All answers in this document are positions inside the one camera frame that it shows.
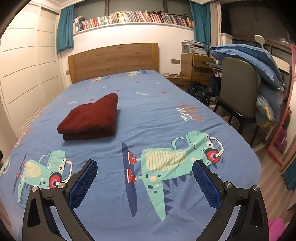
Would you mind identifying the dark red knit sweater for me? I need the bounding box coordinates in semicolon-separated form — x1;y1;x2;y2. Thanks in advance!
57;93;118;141

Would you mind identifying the pink framed mirror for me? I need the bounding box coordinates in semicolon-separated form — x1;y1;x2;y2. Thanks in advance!
267;44;295;166

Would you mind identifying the blue dinosaur print bedsheet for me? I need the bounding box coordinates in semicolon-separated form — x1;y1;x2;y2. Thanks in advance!
1;70;261;240

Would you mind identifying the black backpack on floor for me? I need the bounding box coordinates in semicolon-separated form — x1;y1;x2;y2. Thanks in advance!
187;81;210;106

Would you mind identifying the grey chair with black legs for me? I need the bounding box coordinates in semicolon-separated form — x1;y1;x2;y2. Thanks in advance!
214;57;260;134

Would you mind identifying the wooden bedside cabinet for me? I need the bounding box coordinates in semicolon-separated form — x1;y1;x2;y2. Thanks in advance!
166;54;216;91

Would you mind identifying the white built-in wardrobe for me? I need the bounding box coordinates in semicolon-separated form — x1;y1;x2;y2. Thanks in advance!
1;1;63;137

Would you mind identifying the grey printer on cabinet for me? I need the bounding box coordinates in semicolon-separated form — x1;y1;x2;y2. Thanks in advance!
182;40;208;56

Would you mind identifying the white desk lamp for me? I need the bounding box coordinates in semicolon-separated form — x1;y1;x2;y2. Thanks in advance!
254;35;265;49

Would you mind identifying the wooden headboard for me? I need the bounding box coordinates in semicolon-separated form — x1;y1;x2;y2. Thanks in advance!
68;43;159;84

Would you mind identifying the teal left curtain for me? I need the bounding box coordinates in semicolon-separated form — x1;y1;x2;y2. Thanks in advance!
56;5;74;53

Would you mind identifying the teal curtain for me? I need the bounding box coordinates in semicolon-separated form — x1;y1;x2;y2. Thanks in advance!
56;5;74;53
190;1;211;47

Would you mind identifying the teal right curtain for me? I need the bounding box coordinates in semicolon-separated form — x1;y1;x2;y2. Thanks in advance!
190;1;211;47

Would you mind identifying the row of books on shelf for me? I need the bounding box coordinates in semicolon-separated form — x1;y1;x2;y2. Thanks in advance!
72;11;194;34

